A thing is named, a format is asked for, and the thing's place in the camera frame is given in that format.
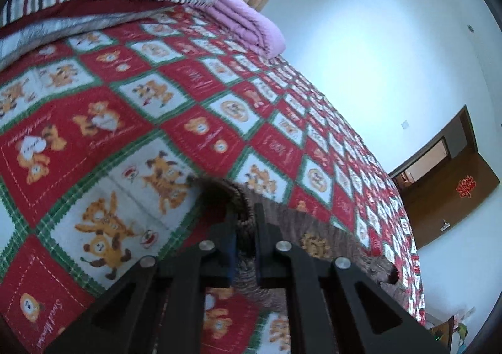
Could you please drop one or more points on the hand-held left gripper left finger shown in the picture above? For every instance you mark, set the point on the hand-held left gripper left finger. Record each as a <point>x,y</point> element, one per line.
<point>231,258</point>

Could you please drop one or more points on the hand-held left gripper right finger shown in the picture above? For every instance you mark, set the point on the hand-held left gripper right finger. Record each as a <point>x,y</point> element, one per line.
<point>257,246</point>

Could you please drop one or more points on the brown striped knit garment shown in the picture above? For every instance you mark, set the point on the brown striped knit garment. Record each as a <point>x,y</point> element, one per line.
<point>337,236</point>

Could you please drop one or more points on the red checked bear-print bedspread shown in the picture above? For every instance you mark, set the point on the red checked bear-print bedspread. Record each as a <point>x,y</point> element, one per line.
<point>117,111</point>

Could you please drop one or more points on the brown wooden door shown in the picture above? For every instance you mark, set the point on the brown wooden door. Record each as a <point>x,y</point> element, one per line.
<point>443,205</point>

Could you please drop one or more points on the colourful clutter pile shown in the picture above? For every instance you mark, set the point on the colourful clutter pile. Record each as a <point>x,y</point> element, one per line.
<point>451,334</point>

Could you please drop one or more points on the red paper door decoration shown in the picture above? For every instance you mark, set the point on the red paper door decoration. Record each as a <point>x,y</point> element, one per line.
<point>466,187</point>

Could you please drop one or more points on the pink folded blanket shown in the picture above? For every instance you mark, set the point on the pink folded blanket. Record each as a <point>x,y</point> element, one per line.
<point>251,24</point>

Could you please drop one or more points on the white wall switch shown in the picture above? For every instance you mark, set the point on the white wall switch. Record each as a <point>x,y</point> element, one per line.
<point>406,125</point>

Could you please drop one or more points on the brown door frame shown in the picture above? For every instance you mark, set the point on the brown door frame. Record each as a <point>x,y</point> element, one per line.
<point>462,130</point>

